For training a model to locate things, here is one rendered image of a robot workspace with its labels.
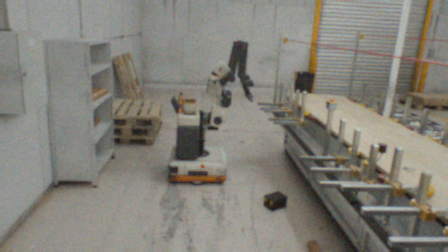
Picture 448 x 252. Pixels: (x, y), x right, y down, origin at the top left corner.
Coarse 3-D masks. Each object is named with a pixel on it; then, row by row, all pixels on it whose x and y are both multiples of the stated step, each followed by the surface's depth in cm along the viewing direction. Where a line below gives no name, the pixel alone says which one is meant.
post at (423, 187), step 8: (424, 176) 166; (424, 184) 167; (424, 192) 168; (416, 200) 172; (424, 200) 169; (416, 216) 172; (416, 224) 173; (408, 232) 177; (416, 232) 174; (408, 248) 177
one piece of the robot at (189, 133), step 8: (184, 112) 390; (192, 112) 392; (200, 112) 398; (184, 120) 378; (192, 120) 378; (200, 120) 398; (184, 128) 380; (192, 128) 381; (200, 128) 401; (176, 136) 384; (184, 136) 383; (192, 136) 383; (200, 136) 407; (176, 144) 387; (184, 144) 385; (192, 144) 386; (200, 144) 410; (176, 152) 389; (184, 152) 388; (192, 152) 389; (200, 152) 412
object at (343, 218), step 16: (304, 128) 419; (320, 128) 366; (288, 144) 502; (320, 144) 365; (304, 176) 422; (320, 176) 371; (320, 192) 361; (384, 192) 240; (336, 208) 327; (336, 224) 324; (352, 224) 294; (432, 224) 191; (352, 240) 286; (368, 240) 266
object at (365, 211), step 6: (366, 210) 164; (372, 210) 165; (378, 210) 165; (384, 210) 165; (390, 210) 165; (396, 210) 166; (402, 210) 166; (408, 210) 166; (414, 210) 166; (420, 210) 167; (438, 210) 167; (444, 210) 168
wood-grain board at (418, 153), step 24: (288, 96) 474; (312, 96) 479; (336, 96) 489; (336, 120) 354; (360, 120) 360; (384, 120) 365; (360, 144) 281; (408, 144) 288; (432, 144) 291; (384, 168) 233; (432, 168) 237
